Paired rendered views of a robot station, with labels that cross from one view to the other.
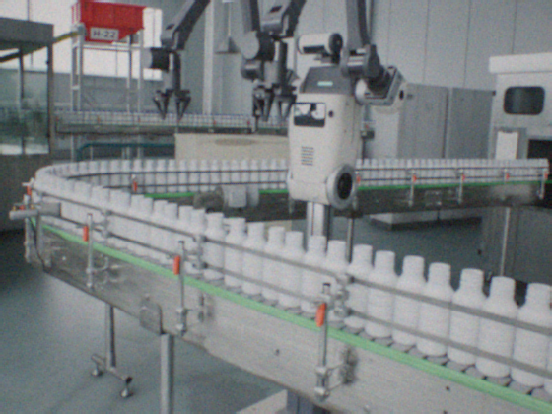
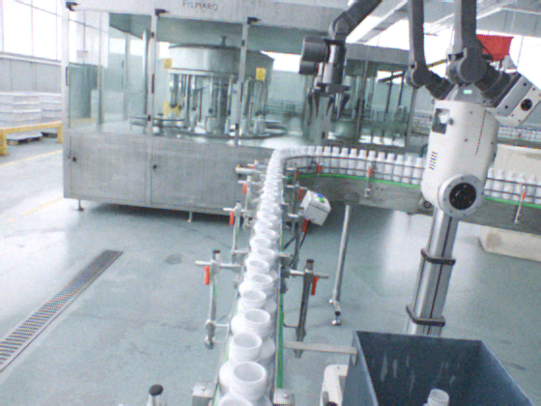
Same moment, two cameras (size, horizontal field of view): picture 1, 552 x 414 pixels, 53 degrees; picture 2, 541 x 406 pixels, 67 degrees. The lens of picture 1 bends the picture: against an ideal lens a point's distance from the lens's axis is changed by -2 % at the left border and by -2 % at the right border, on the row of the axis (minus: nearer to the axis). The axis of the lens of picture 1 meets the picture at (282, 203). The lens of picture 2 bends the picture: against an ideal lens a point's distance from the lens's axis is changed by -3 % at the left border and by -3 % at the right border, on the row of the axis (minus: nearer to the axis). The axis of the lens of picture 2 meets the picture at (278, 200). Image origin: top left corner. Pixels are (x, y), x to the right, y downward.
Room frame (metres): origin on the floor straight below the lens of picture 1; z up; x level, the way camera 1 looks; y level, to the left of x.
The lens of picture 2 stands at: (0.55, -0.80, 1.45)
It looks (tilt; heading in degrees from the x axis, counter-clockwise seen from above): 14 degrees down; 47
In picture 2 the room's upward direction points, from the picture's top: 6 degrees clockwise
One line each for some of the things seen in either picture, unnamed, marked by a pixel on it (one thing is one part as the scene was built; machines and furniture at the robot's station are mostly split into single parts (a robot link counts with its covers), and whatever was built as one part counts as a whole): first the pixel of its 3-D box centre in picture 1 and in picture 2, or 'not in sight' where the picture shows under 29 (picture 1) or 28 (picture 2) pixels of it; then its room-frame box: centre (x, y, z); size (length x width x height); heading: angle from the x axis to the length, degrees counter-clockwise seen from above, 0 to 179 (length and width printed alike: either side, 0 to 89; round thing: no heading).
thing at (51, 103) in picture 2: not in sight; (41, 113); (3.03, 10.70, 0.50); 1.23 x 1.05 x 1.00; 138
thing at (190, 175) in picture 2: not in sight; (214, 110); (3.71, 4.01, 1.18); 2.88 x 2.73 x 2.35; 138
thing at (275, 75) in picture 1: (275, 77); (332, 77); (1.49, 0.03, 1.52); 0.10 x 0.07 x 0.07; 137
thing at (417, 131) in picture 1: (407, 155); not in sight; (7.53, -1.64, 0.96); 0.82 x 0.50 x 1.91; 120
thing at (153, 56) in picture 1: (162, 50); (314, 59); (1.77, 0.39, 1.60); 0.12 x 0.09 x 0.12; 138
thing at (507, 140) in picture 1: (505, 148); not in sight; (4.81, -1.89, 1.22); 0.23 x 0.04 x 0.32; 30
